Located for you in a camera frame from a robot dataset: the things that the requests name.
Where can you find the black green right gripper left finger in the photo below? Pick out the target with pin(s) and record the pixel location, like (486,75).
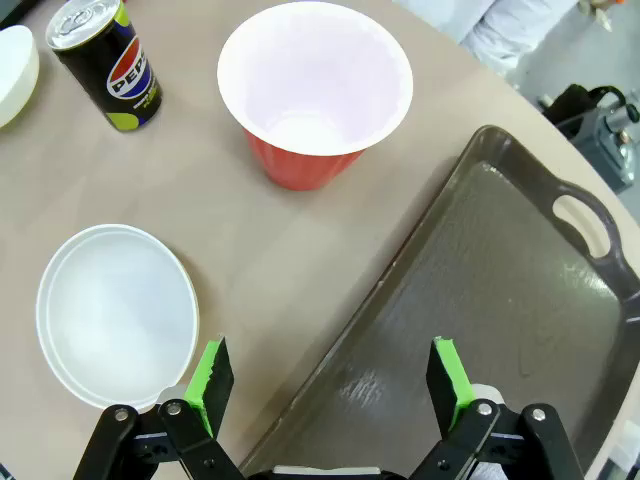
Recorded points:
(207,395)

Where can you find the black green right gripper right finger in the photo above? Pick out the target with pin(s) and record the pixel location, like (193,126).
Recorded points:
(452,390)

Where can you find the white plastic bowl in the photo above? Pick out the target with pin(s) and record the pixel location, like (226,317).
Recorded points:
(15,75)
(117,315)

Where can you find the red plastic cup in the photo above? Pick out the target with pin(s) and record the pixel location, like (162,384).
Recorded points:
(315,85)

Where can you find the person bare hand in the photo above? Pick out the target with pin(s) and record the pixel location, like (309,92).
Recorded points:
(597,12)

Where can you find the dark brown serving tray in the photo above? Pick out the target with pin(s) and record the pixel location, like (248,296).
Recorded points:
(475,300)

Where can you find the grey equipment box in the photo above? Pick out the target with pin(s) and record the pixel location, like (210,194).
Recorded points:
(607,150)

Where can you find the black bag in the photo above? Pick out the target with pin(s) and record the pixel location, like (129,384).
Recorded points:
(570,107)

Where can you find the black Pepsi soda can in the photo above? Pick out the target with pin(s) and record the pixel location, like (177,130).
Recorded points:
(120,75)

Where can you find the person white lab coat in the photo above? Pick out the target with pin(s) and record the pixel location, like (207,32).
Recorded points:
(505,30)

